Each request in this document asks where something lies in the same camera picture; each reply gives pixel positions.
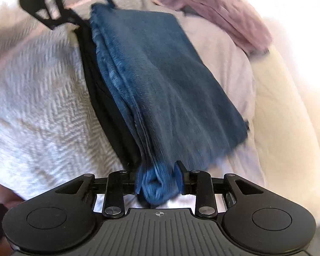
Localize pink crumpled garment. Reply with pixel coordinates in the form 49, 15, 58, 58
151, 0, 273, 56

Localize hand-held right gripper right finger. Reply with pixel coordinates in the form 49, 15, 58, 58
174, 160, 266, 218

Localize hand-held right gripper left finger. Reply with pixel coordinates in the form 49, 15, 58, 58
55, 165, 146, 218

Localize white pillow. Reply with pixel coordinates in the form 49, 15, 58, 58
240, 0, 320, 228

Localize blue denim jeans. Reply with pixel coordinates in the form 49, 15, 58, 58
89, 3, 250, 206

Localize black folded cloth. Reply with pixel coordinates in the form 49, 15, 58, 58
76, 25, 142, 170

